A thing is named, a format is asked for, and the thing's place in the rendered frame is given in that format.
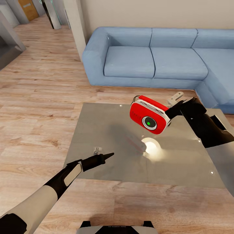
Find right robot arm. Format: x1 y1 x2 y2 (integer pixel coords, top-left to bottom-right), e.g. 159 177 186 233
165 92 234 197

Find radio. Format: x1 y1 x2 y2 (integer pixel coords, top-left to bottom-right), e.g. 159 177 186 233
130 96 171 134

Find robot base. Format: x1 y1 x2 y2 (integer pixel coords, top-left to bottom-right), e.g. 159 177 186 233
76 221 159 234

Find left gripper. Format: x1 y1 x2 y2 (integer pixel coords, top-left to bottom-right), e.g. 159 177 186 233
88 153 114 169

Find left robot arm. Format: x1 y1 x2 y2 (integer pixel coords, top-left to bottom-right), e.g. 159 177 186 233
0 147 114 234

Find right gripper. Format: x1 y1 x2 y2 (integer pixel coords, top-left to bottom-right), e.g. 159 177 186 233
165 100 183 119

